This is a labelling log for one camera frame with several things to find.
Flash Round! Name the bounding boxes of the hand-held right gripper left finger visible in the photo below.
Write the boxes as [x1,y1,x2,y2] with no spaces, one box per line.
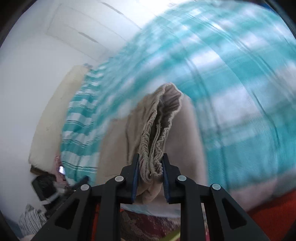
[30,153,140,241]

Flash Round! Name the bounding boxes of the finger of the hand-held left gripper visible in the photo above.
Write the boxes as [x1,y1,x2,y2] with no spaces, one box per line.
[68,176,90,191]

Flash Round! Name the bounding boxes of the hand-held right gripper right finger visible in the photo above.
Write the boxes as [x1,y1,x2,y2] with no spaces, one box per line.
[161,153,271,241]

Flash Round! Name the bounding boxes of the beige pants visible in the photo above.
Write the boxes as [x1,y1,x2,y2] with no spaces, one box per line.
[95,83,208,205]

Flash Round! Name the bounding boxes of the striped grey pillow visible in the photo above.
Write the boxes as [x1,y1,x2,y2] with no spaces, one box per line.
[18,203,48,236]

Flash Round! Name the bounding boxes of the patterned rug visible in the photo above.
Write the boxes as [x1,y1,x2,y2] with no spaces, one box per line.
[119,207,181,241]

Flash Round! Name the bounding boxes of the beige headboard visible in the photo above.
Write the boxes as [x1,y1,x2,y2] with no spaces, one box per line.
[29,65,88,172]

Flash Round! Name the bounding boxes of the white wardrobe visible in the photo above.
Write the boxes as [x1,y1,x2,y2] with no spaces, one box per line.
[45,0,185,63]

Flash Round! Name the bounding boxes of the teal plaid bed cover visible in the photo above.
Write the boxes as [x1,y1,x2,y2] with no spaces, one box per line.
[60,0,296,212]

